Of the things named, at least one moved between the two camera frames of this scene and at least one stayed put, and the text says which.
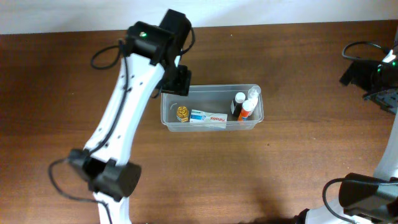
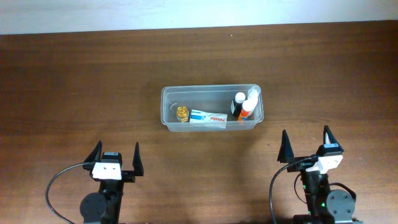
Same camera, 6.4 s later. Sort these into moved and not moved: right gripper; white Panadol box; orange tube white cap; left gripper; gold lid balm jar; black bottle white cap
Moved: right gripper; left gripper
Not moved: orange tube white cap; black bottle white cap; white Panadol box; gold lid balm jar
